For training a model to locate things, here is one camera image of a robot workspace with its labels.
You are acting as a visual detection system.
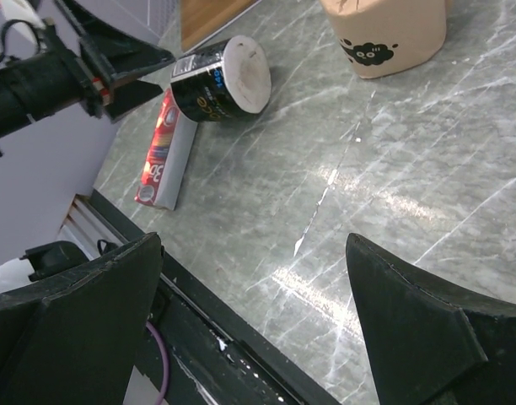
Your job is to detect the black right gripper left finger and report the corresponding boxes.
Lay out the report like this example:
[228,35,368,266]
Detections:
[0,233,164,404]

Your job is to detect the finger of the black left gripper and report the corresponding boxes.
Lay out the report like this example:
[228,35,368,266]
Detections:
[101,78,163,123]
[55,0,175,84]

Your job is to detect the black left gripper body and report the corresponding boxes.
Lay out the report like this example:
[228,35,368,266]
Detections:
[0,19,112,156]

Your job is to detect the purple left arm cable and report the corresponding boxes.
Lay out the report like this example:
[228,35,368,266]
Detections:
[146,320,171,405]

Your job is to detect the white wire wooden shelf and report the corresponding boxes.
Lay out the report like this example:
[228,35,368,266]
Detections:
[180,0,256,51]

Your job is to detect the red toothpaste box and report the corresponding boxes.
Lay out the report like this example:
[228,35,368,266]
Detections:
[135,89,197,210]

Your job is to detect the black paper roll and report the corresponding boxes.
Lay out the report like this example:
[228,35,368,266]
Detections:
[170,35,272,122]

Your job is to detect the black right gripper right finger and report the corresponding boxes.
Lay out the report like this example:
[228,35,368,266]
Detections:
[346,233,516,404]

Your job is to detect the brown wrapped paper roll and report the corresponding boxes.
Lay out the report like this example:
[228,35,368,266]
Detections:
[320,0,453,79]

